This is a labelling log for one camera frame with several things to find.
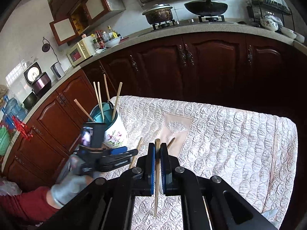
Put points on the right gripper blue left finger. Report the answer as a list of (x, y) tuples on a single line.
[(145, 180)]

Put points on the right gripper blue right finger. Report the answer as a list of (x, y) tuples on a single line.
[(168, 164)]

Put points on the red sleeved forearm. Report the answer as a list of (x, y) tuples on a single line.
[(33, 207)]

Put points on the left gloved hand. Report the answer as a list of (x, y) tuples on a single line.
[(60, 194)]

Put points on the floral white utensil holder cup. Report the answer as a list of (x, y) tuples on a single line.
[(110, 133)]

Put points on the quilted white table cover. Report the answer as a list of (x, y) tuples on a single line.
[(255, 153)]

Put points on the green basin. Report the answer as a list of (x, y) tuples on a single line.
[(4, 140)]

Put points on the rice cooker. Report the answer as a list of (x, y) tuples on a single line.
[(39, 81)]

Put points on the silver kettle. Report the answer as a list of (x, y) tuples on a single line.
[(57, 70)]

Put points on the blue water bottle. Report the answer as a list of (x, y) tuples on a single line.
[(12, 108)]

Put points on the cream microwave oven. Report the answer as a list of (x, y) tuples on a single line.
[(81, 51)]

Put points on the red sauce bottle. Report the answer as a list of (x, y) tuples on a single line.
[(100, 40)]

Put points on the white bowl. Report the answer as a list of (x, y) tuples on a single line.
[(113, 42)]

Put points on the yellow oil bottle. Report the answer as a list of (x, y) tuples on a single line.
[(112, 33)]

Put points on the gas stove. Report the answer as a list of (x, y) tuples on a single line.
[(166, 24)]

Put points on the speckled cooking pot with lid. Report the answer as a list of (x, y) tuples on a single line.
[(158, 13)]

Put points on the black wok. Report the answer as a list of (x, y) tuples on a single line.
[(206, 8)]

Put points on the floral bowl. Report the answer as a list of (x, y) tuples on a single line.
[(269, 24)]

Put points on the black dish rack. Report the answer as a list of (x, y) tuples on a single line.
[(275, 10)]

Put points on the upper wall cabinet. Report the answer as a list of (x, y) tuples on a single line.
[(72, 18)]

